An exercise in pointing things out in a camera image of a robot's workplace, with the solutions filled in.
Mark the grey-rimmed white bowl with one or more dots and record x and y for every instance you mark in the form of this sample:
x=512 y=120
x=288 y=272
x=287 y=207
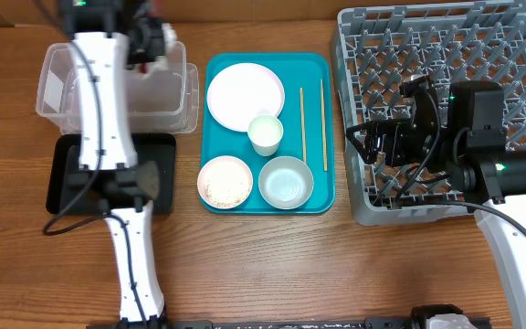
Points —
x=286 y=182

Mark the right wooden chopstick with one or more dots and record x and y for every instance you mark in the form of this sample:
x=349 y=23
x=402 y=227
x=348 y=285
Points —
x=323 y=129

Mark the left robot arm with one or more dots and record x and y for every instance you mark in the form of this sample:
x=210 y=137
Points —
x=106 y=37

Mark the left wooden chopstick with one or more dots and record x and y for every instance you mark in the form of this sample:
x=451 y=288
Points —
x=303 y=127

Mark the black plastic tray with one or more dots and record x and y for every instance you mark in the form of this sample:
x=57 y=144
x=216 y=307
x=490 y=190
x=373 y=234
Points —
x=151 y=180

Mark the wooden chopstick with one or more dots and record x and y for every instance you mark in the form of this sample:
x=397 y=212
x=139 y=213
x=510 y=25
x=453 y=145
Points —
x=323 y=129
x=303 y=127

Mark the large white plate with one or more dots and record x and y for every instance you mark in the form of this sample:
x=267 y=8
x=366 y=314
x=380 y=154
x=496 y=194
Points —
x=241 y=92

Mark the small white rice bowl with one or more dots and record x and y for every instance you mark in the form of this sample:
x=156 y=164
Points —
x=225 y=182

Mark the red snack wrapper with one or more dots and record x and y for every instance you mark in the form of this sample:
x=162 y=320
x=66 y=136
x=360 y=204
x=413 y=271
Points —
x=143 y=68

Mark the teal serving tray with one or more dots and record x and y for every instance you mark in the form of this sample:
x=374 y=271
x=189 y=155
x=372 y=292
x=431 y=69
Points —
x=295 y=70

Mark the clear plastic bin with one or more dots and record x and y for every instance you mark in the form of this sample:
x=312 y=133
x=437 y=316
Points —
x=166 y=101

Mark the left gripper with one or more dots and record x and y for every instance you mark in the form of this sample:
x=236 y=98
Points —
x=157 y=45

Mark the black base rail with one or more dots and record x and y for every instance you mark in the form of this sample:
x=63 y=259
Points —
x=428 y=316

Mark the white paper cup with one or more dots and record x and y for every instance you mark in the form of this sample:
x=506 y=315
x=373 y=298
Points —
x=265 y=133

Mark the grey dishwasher rack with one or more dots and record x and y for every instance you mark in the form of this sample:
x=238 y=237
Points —
x=375 y=48

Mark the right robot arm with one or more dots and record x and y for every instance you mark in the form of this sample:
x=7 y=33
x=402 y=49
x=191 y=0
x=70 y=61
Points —
x=469 y=150

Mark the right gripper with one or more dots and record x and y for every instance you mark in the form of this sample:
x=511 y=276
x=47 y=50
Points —
x=394 y=132

